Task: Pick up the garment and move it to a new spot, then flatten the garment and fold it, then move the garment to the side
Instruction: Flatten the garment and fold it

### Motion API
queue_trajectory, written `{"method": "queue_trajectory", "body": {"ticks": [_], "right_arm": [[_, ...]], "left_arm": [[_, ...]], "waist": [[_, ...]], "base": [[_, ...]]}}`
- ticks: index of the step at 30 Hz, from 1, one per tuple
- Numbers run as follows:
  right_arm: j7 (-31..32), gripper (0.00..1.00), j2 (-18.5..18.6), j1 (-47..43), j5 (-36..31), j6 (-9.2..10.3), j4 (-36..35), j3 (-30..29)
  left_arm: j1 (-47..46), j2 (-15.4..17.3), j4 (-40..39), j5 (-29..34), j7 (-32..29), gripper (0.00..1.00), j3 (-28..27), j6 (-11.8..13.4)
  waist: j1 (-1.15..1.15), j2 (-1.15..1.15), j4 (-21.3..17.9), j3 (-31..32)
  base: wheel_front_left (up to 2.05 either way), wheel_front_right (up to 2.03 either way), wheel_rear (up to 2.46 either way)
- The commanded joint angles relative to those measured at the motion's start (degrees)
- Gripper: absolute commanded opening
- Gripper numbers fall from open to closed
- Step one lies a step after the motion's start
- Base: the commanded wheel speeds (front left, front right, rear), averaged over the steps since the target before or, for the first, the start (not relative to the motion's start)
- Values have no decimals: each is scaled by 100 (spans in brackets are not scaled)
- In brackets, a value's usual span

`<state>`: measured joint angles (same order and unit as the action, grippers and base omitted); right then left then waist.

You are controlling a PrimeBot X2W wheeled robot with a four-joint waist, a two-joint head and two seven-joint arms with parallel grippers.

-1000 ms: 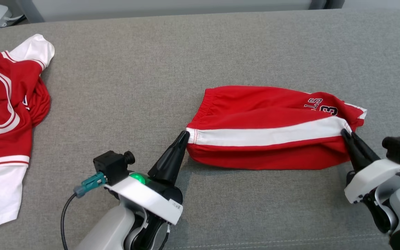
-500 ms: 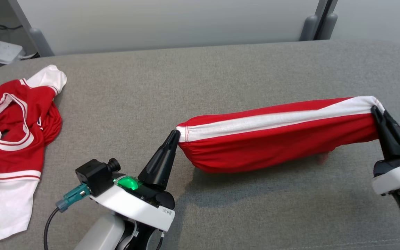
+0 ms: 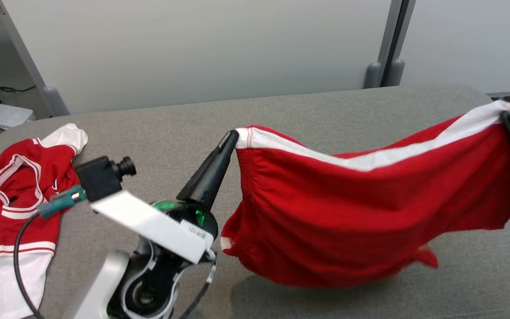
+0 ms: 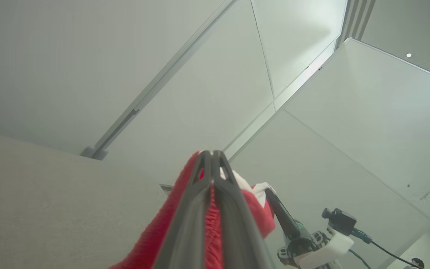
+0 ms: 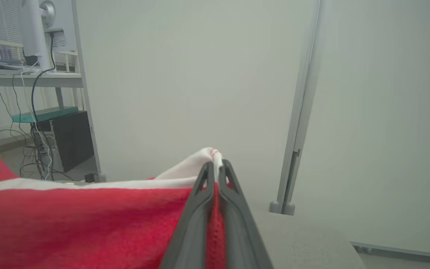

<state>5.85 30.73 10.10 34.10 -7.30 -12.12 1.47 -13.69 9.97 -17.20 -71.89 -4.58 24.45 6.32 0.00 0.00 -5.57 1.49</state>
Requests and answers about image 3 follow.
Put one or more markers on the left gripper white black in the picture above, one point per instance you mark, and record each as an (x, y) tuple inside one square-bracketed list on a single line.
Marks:
[(157, 223)]

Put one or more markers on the red shorts white side stripe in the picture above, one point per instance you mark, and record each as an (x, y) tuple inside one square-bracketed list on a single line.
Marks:
[(348, 212)]

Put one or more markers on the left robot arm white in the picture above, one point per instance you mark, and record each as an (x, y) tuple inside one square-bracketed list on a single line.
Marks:
[(100, 288)]

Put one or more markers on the wide white partition panel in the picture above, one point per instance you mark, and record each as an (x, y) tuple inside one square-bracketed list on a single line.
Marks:
[(202, 48)]

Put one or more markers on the narrow white partition panel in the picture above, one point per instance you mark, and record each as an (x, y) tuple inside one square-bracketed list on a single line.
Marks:
[(472, 40)]

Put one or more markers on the white power strip with adapter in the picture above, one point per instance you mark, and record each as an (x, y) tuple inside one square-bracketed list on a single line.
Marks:
[(9, 116)]

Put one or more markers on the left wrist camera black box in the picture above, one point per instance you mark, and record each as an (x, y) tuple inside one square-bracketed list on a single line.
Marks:
[(98, 177)]

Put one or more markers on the grey partition post paired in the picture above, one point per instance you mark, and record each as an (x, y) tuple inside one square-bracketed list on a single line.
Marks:
[(372, 75), (396, 73)]

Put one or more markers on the single grey partition post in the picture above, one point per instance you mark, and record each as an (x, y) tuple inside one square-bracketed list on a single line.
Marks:
[(56, 102)]

